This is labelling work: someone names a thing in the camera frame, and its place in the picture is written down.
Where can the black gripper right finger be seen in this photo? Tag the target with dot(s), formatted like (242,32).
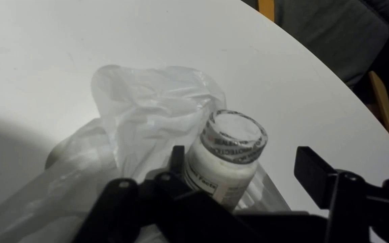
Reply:
(356,208)

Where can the white plastic bag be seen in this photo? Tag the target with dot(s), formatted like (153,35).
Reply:
(143,114)

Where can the wooden chair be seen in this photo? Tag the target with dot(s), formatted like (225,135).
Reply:
(346,35)

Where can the white pill bottle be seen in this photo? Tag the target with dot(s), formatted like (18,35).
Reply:
(223,158)

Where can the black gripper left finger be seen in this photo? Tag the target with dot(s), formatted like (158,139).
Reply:
(181,213)

